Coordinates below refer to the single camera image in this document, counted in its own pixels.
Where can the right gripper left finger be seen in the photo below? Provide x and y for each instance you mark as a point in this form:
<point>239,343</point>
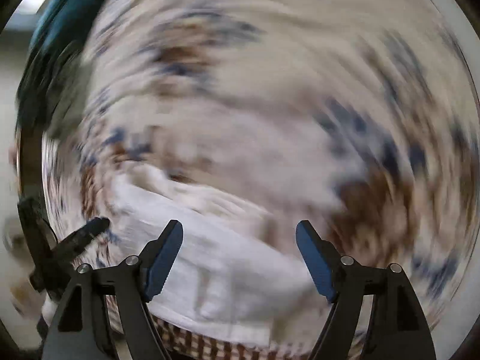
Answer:
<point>80,328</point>

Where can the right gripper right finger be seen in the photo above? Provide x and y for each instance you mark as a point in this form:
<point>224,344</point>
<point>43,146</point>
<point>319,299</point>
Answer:
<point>397,328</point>

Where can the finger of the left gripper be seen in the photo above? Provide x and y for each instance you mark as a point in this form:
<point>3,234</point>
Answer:
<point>76,243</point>

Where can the white pants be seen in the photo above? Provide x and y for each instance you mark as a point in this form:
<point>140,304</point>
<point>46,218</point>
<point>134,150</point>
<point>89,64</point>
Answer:
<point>226,282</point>

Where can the dark teal folded garment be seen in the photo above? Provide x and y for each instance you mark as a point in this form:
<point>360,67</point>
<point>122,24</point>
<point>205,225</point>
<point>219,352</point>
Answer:
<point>51,72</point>

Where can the floral fleece blanket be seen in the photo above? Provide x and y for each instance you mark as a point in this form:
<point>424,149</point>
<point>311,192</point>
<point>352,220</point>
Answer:
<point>359,116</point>

